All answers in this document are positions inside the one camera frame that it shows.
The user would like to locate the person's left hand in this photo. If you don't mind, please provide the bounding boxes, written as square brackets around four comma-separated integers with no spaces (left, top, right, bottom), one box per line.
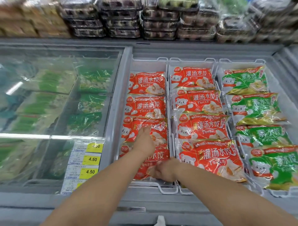
[131,125,156,159]

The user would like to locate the person's right hand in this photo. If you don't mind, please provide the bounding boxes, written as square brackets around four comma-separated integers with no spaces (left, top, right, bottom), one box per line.
[148,158,181,183]

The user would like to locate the freezer sliding glass lid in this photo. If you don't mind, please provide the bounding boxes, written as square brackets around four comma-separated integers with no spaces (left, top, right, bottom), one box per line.
[0,45,133,195]

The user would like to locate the red dumpling packets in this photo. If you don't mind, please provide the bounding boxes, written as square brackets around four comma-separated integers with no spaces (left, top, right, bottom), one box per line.
[119,66,247,183]

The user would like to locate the grey freezer with green front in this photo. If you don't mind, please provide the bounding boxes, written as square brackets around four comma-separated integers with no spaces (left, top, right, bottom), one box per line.
[0,38,298,226]

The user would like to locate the green dumpling packet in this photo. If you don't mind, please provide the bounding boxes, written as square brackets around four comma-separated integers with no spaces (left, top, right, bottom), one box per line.
[246,145,298,191]
[220,66,269,95]
[226,93,290,126]
[235,124,293,149]

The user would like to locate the person's left forearm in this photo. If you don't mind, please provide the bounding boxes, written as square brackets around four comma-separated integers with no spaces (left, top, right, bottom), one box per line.
[41,149,154,226]

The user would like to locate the person's right forearm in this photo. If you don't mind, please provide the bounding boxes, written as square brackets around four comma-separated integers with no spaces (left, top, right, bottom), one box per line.
[174,160,298,226]

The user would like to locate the person's light trouser leg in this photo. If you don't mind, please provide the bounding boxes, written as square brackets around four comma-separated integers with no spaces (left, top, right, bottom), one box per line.
[153,215,167,226]

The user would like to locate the white plastic freezer basket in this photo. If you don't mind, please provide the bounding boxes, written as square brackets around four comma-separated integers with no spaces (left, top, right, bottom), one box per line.
[215,58,298,198]
[167,57,254,196]
[114,57,179,195]

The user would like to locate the clear sleeve with yellow tags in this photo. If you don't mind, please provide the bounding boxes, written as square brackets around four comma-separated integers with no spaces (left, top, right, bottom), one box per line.
[60,139,105,195]

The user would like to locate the green frozen bags under lid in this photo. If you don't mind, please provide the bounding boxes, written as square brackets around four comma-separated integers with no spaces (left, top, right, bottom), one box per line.
[0,67,113,180]

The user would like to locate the stack of dark tray packs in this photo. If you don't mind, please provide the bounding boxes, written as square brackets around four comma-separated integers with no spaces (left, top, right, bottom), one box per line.
[59,0,201,40]

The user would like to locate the clear box of green cakes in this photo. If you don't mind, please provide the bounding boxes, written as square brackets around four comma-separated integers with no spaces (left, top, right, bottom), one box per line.
[158,0,200,10]

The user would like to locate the clear bags of yellow cakes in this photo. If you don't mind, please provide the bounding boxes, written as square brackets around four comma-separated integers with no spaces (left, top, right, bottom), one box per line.
[0,0,71,39]

